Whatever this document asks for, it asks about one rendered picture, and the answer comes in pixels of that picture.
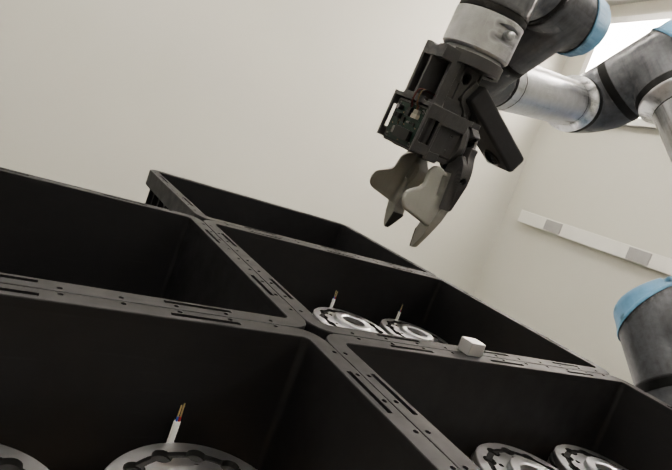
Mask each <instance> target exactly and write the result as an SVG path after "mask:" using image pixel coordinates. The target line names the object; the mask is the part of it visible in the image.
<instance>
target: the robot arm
mask: <svg viewBox="0 0 672 470"><path fill-rule="evenodd" d="M610 23H611V11H610V6H609V5H608V3H607V2H606V1H605V0H460V2H459V4H458V5H457V7H456V10H455V12H454V14H453V16H452V18H451V21H450V23H449V25H448V27H447V29H446V32H445V34H444V36H443V41H444V43H440V44H437V43H436V42H434V41H432V40H427V42H426V44H425V47H424V49H423V51H422V53H421V56H420V58H419V60H418V62H417V64H416V67H415V69H414V71H413V73H412V76H411V78H410V80H409V82H408V85H407V87H406V89H405V91H404V92H402V91H399V90H397V89H396V90H395V92H394V95H393V97H392V99H391V101H390V104H389V106H388V108H387V110H386V113H385V115H384V117H383V119H382V122H381V124H380V126H379V128H378V131H377V133H379V134H381V135H383V136H384V137H383V138H385V139H387V140H389V141H391V142H392V143H393V144H395V145H397V146H400V147H402V148H404V149H406V150H408V152H407V153H404V154H403V155H402V156H401V157H400V158H399V160H398V161H397V163H396V164H395V166H393V167H392V168H389V169H381V170H376V171H375V172H374V173H373V174H372V175H371V177H370V185H371V186H372V187H373V188H374V189H375V190H377V191H378V192H379V193H381V194H382V195H383V196H384V197H386V198H387V199H388V200H389V201H388V204H387V207H386V211H385V217H384V226H385V227H389V226H391V225H392V224H393V223H395V222H396V221H398V220H399V219H400V218H402V217H403V214H404V210H406V211H407V212H408V213H410V214H411V215H412V216H413V217H415V218H416V219H417V220H418V221H420V222H419V224H418V225H417V227H415V230H414V233H413V236H412V239H411V242H410V245H409V246H412V247H417V246H418V245H419V244H420V243H421V242H422V241H423V240H424V239H425V238H426V237H427V236H428V235H429V234H430V233H431V232H432V231H433V230H434V229H435V228H436V227H437V226H438V225H439V224H440V223H441V221H442V220H443V219H444V217H445V216H446V214H447V213H448V212H450V211H451V210H452V209H453V207H454V206H455V204H456V203H457V201H458V200H459V198H460V196H461V195H462V193H463V192H464V190H465V189H466V187H467V185H468V183H469V181H470V178H471V175H472V171H473V167H474V161H475V157H476V155H477V153H478V151H477V150H476V147H477V146H478V148H479V149H480V151H481V153H482V154H483V156H484V158H485V160H486V161H487V162H488V163H490V164H492V165H494V166H497V167H499V168H501V169H503V170H506V171H508V172H512V171H514V170H515V169H516V168H517V167H518V166H519V165H520V164H521V163H522V162H523V160H524V157H523V156H522V154H521V152H520V150H519V148H518V146H517V144H516V142H515V141H514V139H513V137H512V135H511V133H510V131H509V129H508V127H507V126H506V124H505V122H504V120H503V118H502V116H501V114H500V112H499V111H498V110H500V111H504V112H509V113H513V114H517V115H521V116H526V117H530V118H534V119H539V120H543V121H547V122H548V123H549V124H550V125H551V126H552V127H553V128H555V129H557V130H559V131H563V132H569V133H593V132H600V131H606V130H610V129H614V128H618V127H621V126H623V125H626V124H628V123H630V122H632V121H634V120H636V119H638V118H639V117H640V118H641V119H642V120H643V121H645V122H647V123H651V124H655V126H656V129H657V131H658V133H659V135H660V138H661V140H662V142H663V145H664V147H665V149H666V151H667V154H668V156H669V158H670V160H671V163H672V19H670V20H669V21H667V22H665V23H663V24H662V25H660V26H658V27H654V28H652V29H651V31H650V32H648V33H647V34H645V35H644V36H642V37H640V38H639V39H637V40H636V41H634V42H633V43H631V44H629V45H628V46H626V47H625V48H623V49H622V50H620V51H618V52H617V53H615V54H614V55H612V56H610V57H609V58H607V59H606V60H604V61H603V62H601V63H600V64H598V65H596V66H594V67H593V68H591V69H590V70H588V71H587V72H585V73H583V74H581V75H569V76H564V75H561V74H558V73H556V72H553V71H551V70H548V69H545V68H543V67H540V66H538V65H540V64H541V63H543V62H544V61H545V60H547V59H548V58H550V57H551V56H553V55H554V54H556V53H557V54H560V55H564V56H567V57H574V56H579V55H584V54H586V53H588V52H590V51H591V50H593V49H594V48H595V47H597V46H598V45H599V44H600V43H601V41H602V40H603V39H604V37H605V36H606V34H607V32H608V30H609V27H610ZM394 103H395V104H397V105H396V108H395V110H394V112H393V115H392V117H391V119H390V121H389V124H388V126H386V125H385V123H386V120H387V118H388V116H389V114H390V111H391V109H392V107H393V105H394ZM428 161H429V162H431V163H434V164H435V163H436V162H439V163H440V166H441V167H440V166H433V167H431V168H430V169H429V170H428ZM420 184H421V185H420ZM419 185H420V186H419ZM613 316H614V320H615V324H616V328H617V331H616V334H617V337H618V339H619V341H620V342H621V345H622V348H623V352H624V355H625V358H626V361H627V365H628V368H629V371H630V374H631V378H632V381H633V384H634V386H636V387H638V388H640V389H641V390H643V391H645V392H647V393H648V394H650V395H652V396H654V397H656V398H657V399H659V400H661V401H663V402H665V403H666V404H668V405H670V406H672V276H669V277H667V278H665V279H662V278H658V279H655V280H651V281H648V282H646V283H643V284H641V285H639V286H637V287H635V288H633V289H631V290H630V291H628V292H627V293H625V294H624V295H623V296H622V297H621V298H620V299H619V300H618V301H617V304H616V305H615V307H614V310H613Z"/></svg>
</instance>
